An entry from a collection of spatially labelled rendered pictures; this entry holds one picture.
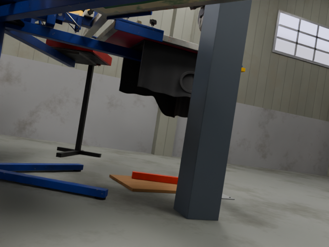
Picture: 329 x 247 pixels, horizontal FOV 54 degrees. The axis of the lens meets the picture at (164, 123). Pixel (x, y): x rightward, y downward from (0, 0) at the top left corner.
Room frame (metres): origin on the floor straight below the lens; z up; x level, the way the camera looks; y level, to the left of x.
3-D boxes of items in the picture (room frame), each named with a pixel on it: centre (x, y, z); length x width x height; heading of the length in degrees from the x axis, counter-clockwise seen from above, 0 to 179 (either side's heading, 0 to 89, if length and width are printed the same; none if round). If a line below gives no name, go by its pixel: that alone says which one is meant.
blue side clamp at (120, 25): (1.90, 0.24, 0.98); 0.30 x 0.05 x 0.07; 114
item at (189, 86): (2.10, 0.00, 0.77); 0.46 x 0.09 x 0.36; 114
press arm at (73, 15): (2.02, 0.64, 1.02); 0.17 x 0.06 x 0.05; 114
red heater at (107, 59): (3.23, 0.94, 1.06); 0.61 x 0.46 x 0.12; 174
